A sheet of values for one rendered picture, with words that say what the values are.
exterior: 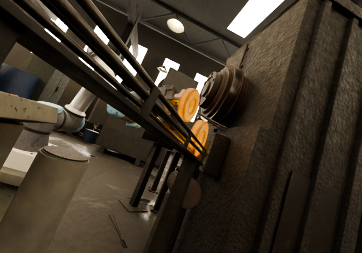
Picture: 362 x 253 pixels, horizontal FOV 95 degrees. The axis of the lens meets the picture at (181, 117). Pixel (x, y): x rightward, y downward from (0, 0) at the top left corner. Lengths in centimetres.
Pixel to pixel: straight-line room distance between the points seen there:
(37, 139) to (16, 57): 1304
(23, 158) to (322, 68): 151
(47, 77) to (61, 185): 386
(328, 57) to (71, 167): 126
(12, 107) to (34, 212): 24
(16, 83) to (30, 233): 371
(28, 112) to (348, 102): 137
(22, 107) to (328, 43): 133
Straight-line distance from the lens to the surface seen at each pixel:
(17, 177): 97
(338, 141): 119
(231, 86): 109
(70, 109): 110
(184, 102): 69
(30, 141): 104
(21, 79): 415
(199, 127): 65
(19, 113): 50
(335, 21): 139
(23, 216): 55
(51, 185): 51
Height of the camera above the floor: 64
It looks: 10 degrees up
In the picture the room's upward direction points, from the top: 22 degrees clockwise
